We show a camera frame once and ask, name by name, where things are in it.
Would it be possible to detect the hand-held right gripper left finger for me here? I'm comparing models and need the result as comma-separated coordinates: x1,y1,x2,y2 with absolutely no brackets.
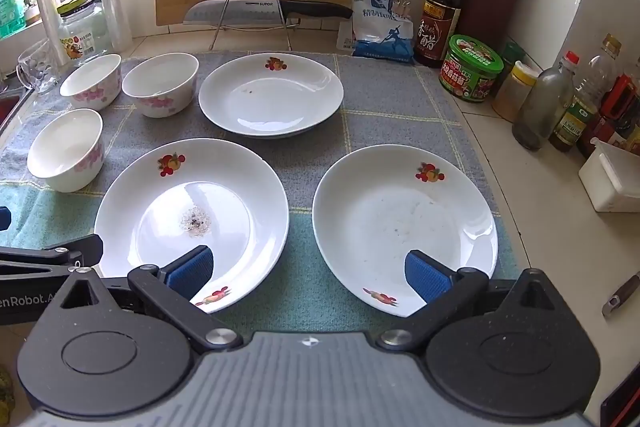
60,245,244,354

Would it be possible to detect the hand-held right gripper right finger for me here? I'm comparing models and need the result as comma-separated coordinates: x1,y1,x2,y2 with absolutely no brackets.
376,250,557,354

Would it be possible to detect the white fruit print plate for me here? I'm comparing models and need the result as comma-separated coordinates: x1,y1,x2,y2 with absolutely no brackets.
198,53,345,139
312,145,500,318

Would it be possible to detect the white plate with stained centre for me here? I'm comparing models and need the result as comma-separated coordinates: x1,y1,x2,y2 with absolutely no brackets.
94,138,290,314

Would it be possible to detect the white pink flower bowl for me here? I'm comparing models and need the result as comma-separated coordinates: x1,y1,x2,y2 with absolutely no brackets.
27,108,105,193
59,54,123,111
122,53,200,118

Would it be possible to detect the steel sink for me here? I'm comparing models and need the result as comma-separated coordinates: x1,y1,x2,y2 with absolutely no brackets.
0,82,33,132

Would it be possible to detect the clear glass mug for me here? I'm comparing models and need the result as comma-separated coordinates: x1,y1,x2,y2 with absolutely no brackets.
16,38,62,94

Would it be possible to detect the grey green checked mat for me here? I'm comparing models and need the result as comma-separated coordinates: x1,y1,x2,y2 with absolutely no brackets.
0,52,521,338

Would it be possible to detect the yellow lid glass jar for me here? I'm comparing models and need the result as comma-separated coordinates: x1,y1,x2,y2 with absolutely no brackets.
56,0,112,62

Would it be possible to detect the yellow cap spice jar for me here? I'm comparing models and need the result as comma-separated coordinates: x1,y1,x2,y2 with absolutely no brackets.
492,61,543,122

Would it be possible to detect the red cap glass bottle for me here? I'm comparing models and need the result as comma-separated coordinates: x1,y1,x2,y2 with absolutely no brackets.
512,51,580,152

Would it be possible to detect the white plastic box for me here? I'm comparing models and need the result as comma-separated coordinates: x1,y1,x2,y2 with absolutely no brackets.
578,138,640,212

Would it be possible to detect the green lid sauce jar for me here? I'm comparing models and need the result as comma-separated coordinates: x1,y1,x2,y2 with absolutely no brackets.
439,34,504,104

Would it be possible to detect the clear bottle green label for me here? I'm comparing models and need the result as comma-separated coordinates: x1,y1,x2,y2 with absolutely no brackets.
549,33,623,152

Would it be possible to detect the green cap dark bottle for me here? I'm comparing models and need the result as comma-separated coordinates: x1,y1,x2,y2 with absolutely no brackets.
492,41,527,98

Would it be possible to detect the dark vinegar bottle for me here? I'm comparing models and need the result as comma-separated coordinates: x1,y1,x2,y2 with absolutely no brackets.
414,0,467,68

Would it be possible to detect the red label sauce bottle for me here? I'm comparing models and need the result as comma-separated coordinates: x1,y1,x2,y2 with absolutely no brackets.
577,57,640,160

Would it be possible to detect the white blue salt bag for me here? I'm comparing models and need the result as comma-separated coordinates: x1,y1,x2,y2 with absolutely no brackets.
350,0,416,62

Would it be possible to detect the dark red knife block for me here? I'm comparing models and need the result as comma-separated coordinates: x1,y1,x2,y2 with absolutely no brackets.
452,0,526,58

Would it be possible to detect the brown handle tool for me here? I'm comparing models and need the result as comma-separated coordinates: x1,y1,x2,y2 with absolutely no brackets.
601,272,640,319

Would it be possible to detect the metal wire rack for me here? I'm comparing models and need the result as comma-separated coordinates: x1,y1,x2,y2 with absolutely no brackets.
209,0,301,52

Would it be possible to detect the black handle kitchen knife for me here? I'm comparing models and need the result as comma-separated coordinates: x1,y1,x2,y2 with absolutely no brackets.
183,0,354,26

